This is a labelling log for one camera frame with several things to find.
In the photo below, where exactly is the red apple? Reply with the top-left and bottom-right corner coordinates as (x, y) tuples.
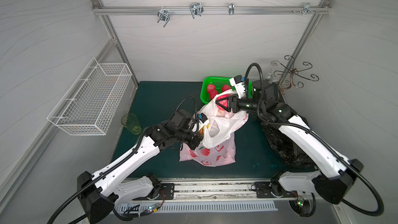
(216, 94), (230, 112)
(209, 90), (219, 100)
(206, 84), (216, 93)
(221, 85), (231, 92)

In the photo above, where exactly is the white plastic bag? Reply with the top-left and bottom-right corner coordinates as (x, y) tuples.
(199, 89), (249, 149)

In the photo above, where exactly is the black plastic bag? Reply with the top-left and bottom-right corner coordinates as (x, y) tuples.
(261, 122), (316, 168)

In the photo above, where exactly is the pink plastic bag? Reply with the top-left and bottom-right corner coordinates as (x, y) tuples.
(179, 133), (236, 167)

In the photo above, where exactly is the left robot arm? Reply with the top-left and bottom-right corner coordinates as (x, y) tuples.
(48, 106), (207, 224)

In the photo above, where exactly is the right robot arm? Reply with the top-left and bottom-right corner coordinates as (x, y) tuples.
(224, 63), (385, 216)

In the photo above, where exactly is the green plastic basket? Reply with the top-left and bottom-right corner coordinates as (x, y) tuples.
(200, 76), (236, 104)

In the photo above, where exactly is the clear glass bottle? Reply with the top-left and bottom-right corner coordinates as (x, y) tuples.
(264, 67), (274, 83)

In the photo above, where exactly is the metal hook stand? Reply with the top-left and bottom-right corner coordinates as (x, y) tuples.
(271, 55), (319, 96)

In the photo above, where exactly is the white vent strip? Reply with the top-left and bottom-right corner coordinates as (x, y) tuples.
(116, 200), (278, 214)

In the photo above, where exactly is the metal clamp hook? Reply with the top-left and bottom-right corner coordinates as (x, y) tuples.
(292, 3), (318, 16)
(157, 8), (170, 27)
(189, 3), (204, 18)
(229, 3), (235, 16)

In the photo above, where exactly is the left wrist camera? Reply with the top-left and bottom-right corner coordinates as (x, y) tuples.
(193, 113), (209, 131)

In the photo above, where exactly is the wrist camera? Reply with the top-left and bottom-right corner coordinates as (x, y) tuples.
(229, 75), (249, 99)
(193, 113), (209, 131)

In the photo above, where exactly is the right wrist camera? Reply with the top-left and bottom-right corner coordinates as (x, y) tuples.
(229, 75), (249, 99)

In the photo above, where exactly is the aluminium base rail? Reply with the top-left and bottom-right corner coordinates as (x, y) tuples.
(121, 177), (340, 203)

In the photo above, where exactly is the white wire basket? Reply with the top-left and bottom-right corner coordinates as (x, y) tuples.
(47, 58), (132, 136)

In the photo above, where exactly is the metal crossbar rail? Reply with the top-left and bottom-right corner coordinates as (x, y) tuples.
(93, 4), (332, 16)

